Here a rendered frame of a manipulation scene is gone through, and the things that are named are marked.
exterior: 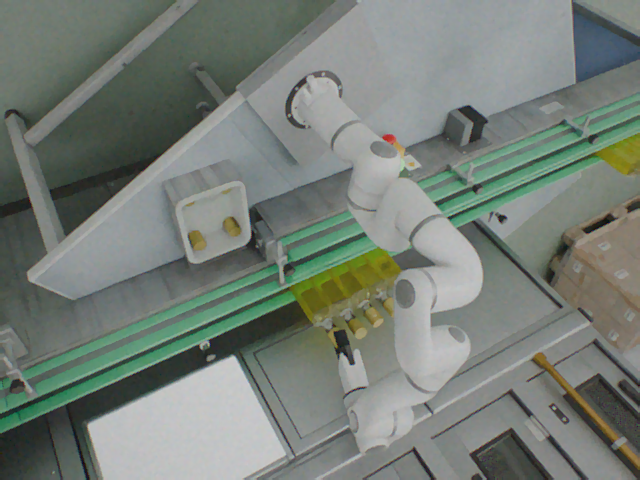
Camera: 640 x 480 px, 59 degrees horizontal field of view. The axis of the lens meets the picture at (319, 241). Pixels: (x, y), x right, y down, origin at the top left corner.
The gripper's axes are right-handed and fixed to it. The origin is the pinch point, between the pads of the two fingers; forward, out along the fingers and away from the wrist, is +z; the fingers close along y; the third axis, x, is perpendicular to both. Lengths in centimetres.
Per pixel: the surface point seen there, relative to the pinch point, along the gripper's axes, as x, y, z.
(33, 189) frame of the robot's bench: 72, 16, 58
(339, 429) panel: 4.7, -11.9, -17.3
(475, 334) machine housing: -41.9, -15.6, 1.9
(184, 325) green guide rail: 37.5, 4.0, 11.7
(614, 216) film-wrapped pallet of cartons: -315, -226, 195
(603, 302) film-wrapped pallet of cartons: -277, -257, 133
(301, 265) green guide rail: 5.0, 6.4, 21.6
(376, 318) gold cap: -10.5, 1.9, 3.4
